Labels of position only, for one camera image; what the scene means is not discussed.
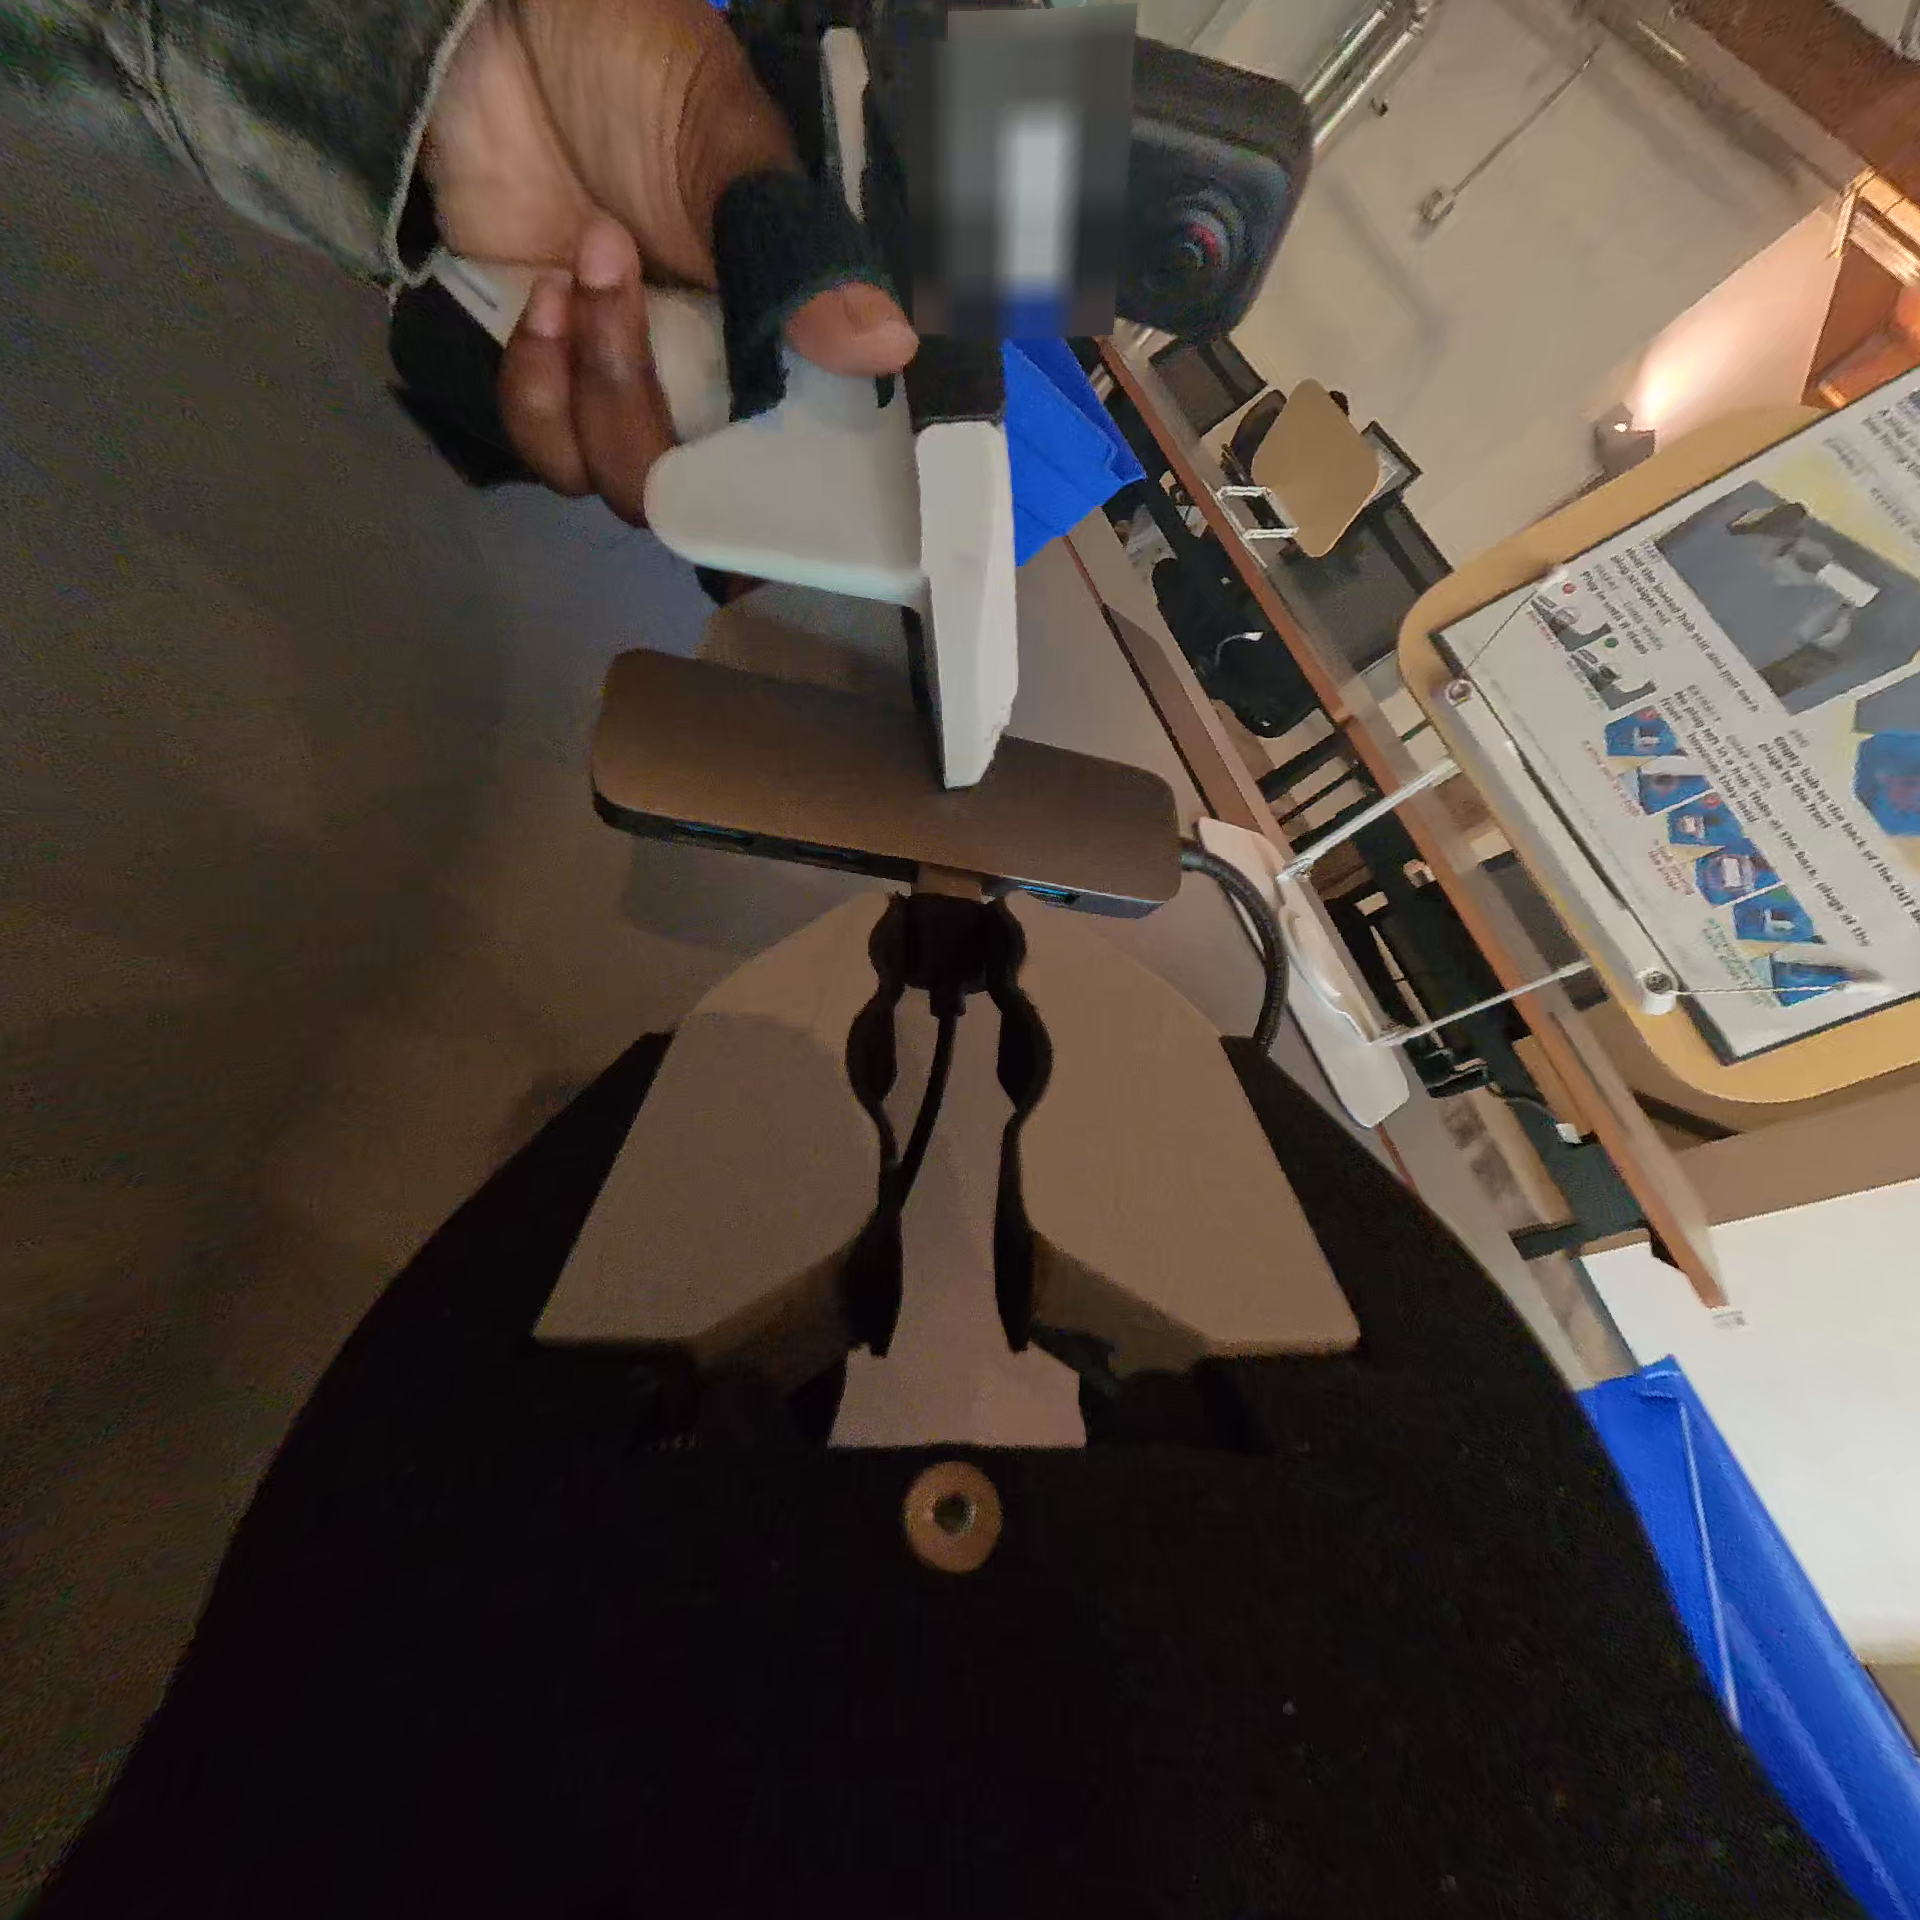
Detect plain wooden display board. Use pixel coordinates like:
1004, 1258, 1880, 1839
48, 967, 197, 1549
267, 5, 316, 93
1249, 378, 1383, 560

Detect person's left forearm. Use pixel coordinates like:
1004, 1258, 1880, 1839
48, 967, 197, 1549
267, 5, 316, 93
0, 0, 489, 296

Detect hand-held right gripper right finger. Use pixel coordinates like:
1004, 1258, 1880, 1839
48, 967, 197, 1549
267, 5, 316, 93
976, 897, 1364, 1385

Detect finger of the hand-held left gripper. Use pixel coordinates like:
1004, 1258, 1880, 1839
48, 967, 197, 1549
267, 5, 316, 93
695, 584, 915, 664
643, 405, 1024, 793

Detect instruction board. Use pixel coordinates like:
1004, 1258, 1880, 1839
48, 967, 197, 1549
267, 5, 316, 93
1394, 359, 1920, 1106

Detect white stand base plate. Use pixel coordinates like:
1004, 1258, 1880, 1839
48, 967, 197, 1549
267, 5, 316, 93
1195, 757, 1601, 1129

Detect blue plastic bin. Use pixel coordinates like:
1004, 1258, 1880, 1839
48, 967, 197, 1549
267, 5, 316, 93
1002, 336, 1151, 568
1572, 1354, 1920, 1920

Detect person's left hand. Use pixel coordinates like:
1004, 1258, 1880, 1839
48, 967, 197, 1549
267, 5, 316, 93
420, 0, 922, 528

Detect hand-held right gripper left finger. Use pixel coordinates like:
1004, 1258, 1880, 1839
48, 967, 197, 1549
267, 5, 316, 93
532, 897, 940, 1394

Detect grey usb hub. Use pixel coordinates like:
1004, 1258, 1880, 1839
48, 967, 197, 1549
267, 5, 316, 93
591, 647, 1187, 921

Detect black usb cable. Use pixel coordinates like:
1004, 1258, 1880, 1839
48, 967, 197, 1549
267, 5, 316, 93
873, 865, 995, 1220

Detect black hub cable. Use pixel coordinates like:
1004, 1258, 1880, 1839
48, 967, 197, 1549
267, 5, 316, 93
1179, 844, 1291, 1058

